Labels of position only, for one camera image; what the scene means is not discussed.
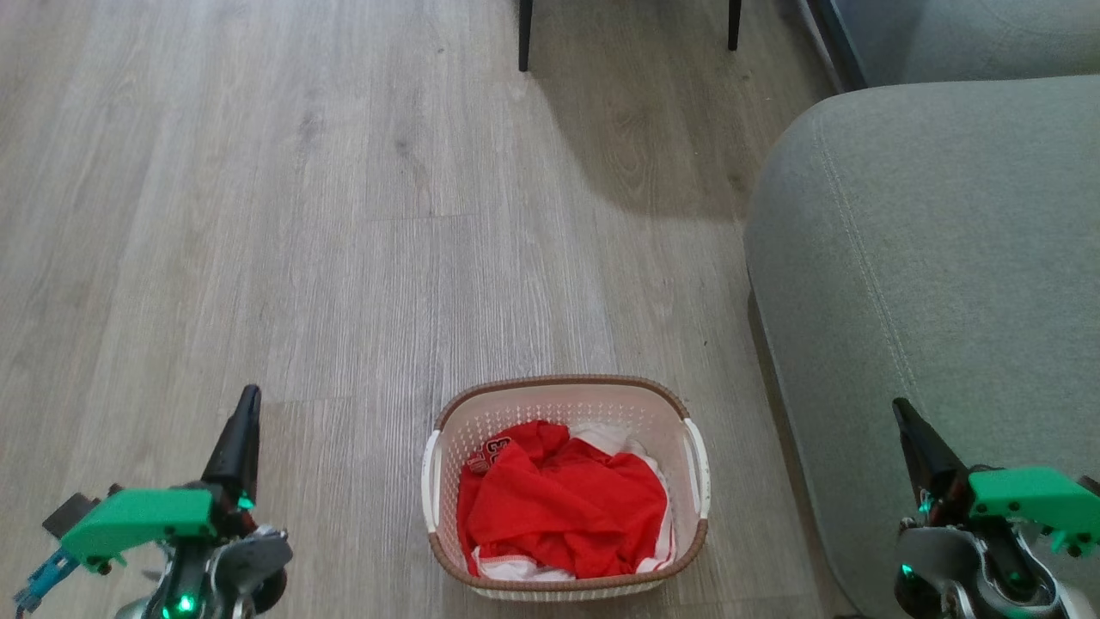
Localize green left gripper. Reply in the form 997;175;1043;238
58;384;262;575

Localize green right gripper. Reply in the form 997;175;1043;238
891;397;1100;558

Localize white brown-rimmed laundry basket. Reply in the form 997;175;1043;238
420;375;712;601

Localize grey-green fabric sofa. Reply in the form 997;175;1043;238
742;75;1100;619

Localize white garment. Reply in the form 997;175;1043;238
470;421;679;582

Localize red mesh jersey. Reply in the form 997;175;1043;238
456;420;671;579

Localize grey-green sofa section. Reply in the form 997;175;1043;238
830;0;1100;88

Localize dark sofa base strip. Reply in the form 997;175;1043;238
797;0;868;92

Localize blue left gripper cable connector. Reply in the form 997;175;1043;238
12;549;80;613

